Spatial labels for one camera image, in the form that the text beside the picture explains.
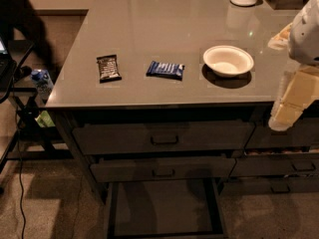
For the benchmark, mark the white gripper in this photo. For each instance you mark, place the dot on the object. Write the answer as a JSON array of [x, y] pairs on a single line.
[[305, 37]]

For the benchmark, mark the black rxbar chocolate bar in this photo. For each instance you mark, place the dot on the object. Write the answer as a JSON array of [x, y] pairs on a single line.
[[108, 68]]

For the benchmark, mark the right drawer column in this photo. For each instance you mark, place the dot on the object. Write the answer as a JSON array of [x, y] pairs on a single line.
[[279, 161]]

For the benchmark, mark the top left drawer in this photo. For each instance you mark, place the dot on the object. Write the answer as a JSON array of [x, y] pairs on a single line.
[[162, 137]]

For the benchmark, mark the middle left drawer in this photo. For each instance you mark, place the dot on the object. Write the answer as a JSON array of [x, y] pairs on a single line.
[[162, 168]]

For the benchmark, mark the open bottom drawer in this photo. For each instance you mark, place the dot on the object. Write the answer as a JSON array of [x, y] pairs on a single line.
[[166, 209]]

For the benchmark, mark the white paper bowl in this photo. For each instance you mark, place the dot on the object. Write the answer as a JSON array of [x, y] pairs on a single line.
[[228, 61]]

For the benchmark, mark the blue snack bar wrapper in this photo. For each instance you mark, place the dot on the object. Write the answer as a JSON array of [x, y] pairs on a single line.
[[165, 70]]

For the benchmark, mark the green packet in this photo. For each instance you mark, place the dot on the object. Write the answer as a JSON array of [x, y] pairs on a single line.
[[44, 120]]

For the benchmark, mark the black metal stand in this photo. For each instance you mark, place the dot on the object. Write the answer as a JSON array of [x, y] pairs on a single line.
[[24, 99]]

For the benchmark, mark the laptop computer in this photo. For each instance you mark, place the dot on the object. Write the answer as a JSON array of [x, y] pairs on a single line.
[[7, 64]]

